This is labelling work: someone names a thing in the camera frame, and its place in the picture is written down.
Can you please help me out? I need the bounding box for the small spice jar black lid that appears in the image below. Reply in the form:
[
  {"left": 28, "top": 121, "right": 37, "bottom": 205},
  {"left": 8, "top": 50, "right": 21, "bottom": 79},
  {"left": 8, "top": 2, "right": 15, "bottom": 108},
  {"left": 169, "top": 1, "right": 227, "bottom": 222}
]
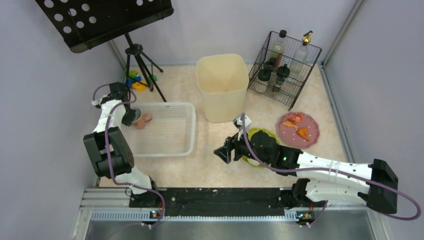
[{"left": 272, "top": 76, "right": 285, "bottom": 93}]

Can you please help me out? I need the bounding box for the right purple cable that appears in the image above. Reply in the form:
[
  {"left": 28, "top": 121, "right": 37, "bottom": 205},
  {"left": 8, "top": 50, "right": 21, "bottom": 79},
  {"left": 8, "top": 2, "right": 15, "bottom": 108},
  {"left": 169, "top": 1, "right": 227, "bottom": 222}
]
[{"left": 240, "top": 112, "right": 422, "bottom": 222}]

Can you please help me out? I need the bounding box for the green dotted plate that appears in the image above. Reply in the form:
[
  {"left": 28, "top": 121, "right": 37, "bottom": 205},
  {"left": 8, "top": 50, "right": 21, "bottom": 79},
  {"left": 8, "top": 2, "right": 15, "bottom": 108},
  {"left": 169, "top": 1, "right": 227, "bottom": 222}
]
[{"left": 241, "top": 127, "right": 281, "bottom": 168}]

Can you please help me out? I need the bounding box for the white egg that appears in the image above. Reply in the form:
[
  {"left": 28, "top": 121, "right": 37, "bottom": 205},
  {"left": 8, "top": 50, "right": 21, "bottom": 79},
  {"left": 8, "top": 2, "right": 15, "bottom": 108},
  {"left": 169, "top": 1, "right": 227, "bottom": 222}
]
[{"left": 247, "top": 158, "right": 261, "bottom": 166}]

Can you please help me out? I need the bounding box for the pink dotted plate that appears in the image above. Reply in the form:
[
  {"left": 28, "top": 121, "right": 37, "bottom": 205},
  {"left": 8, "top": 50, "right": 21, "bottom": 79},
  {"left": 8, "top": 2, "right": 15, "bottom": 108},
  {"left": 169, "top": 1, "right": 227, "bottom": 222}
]
[{"left": 276, "top": 111, "right": 320, "bottom": 149}]

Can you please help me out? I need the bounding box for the yellow toy block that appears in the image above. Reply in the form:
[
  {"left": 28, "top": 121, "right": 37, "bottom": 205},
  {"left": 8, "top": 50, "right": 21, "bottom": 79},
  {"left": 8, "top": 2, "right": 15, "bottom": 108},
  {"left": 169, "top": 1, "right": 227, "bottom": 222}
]
[{"left": 131, "top": 81, "right": 149, "bottom": 92}]

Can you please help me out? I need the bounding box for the black wire rack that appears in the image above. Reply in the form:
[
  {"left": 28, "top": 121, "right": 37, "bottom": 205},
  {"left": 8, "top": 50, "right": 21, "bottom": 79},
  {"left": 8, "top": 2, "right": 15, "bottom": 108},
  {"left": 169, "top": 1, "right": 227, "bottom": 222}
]
[{"left": 248, "top": 29, "right": 322, "bottom": 110}]

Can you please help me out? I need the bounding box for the clear bottle gold pump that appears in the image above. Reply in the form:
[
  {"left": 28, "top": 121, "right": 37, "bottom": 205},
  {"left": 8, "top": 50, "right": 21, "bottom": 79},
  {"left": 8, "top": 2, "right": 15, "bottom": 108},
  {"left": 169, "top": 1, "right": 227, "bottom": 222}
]
[{"left": 287, "top": 30, "right": 313, "bottom": 84}]

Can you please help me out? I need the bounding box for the fried shrimp piece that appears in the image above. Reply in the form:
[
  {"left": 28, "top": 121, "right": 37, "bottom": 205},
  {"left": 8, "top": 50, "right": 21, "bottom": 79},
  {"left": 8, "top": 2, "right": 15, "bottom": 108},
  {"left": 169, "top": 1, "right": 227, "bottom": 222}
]
[{"left": 281, "top": 121, "right": 299, "bottom": 129}]

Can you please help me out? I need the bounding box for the spice jar round black lid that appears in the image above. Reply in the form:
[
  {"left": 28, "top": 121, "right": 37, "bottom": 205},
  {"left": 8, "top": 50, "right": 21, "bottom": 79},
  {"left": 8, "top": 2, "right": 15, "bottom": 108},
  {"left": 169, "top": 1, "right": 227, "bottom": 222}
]
[{"left": 276, "top": 63, "right": 290, "bottom": 79}]

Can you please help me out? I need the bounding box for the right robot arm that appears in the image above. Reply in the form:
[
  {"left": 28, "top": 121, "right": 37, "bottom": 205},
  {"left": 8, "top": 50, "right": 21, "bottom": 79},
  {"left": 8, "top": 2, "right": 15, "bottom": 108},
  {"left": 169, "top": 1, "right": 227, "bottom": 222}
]
[{"left": 213, "top": 130, "right": 399, "bottom": 214}]

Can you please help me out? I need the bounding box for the cream plastic waste bin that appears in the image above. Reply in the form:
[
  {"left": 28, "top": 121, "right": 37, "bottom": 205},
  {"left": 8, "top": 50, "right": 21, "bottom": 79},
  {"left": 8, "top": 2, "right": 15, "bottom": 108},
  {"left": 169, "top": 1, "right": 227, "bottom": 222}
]
[{"left": 195, "top": 53, "right": 249, "bottom": 123}]

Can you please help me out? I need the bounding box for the green toy block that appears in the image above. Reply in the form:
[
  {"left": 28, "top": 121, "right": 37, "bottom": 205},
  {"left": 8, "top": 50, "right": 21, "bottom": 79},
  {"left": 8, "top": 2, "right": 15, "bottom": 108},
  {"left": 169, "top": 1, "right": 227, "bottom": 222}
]
[{"left": 128, "top": 70, "right": 138, "bottom": 79}]

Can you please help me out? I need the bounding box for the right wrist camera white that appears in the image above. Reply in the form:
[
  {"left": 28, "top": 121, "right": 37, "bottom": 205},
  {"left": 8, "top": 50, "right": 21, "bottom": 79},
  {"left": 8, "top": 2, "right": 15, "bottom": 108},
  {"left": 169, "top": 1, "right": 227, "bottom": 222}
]
[{"left": 233, "top": 112, "right": 246, "bottom": 141}]

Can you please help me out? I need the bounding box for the spice jar labelled black lid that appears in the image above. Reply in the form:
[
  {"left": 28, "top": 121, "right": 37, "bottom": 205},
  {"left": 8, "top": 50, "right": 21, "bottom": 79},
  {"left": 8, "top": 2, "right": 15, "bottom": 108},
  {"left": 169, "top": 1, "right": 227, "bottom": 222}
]
[{"left": 263, "top": 57, "right": 276, "bottom": 72}]

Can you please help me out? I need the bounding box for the dark sauce bottle black cap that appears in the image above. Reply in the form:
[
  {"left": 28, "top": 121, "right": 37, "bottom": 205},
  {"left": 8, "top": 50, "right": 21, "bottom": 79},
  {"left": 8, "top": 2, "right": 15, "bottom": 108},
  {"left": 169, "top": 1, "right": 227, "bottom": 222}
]
[{"left": 270, "top": 30, "right": 287, "bottom": 70}]

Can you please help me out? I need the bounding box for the black perforated music stand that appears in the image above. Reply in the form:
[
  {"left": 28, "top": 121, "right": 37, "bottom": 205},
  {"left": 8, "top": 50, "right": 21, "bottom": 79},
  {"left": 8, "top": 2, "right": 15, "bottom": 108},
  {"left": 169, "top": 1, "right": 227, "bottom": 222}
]
[{"left": 36, "top": 0, "right": 174, "bottom": 101}]

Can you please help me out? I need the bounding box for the white plastic basket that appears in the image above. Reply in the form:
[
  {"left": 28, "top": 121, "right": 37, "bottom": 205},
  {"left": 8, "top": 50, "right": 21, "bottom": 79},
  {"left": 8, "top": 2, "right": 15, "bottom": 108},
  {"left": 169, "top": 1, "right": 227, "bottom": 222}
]
[{"left": 120, "top": 102, "right": 196, "bottom": 158}]

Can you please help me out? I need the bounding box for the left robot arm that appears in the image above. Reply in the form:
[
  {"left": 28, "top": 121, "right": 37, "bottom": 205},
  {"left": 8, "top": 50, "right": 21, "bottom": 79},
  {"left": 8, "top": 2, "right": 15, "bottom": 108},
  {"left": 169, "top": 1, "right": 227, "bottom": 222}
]
[{"left": 83, "top": 82, "right": 164, "bottom": 208}]

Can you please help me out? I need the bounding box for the pink floral mug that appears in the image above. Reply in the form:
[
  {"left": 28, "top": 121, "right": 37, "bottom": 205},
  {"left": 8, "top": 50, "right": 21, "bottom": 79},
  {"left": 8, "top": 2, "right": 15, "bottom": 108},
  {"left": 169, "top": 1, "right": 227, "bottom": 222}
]
[{"left": 131, "top": 108, "right": 153, "bottom": 130}]

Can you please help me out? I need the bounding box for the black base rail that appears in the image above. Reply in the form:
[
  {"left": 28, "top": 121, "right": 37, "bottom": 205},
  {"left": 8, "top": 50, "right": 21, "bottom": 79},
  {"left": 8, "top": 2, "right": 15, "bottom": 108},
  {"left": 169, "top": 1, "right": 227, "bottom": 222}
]
[{"left": 129, "top": 185, "right": 332, "bottom": 223}]

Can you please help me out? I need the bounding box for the red shrimp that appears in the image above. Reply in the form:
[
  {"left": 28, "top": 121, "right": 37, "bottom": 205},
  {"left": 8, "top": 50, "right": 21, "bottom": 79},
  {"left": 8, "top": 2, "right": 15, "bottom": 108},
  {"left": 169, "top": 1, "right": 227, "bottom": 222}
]
[{"left": 287, "top": 113, "right": 303, "bottom": 123}]

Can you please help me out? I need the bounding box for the orange fried drumstick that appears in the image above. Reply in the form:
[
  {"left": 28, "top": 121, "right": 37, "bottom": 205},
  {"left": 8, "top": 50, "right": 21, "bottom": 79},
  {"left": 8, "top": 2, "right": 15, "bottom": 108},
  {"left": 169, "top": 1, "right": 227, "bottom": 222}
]
[{"left": 296, "top": 127, "right": 310, "bottom": 142}]

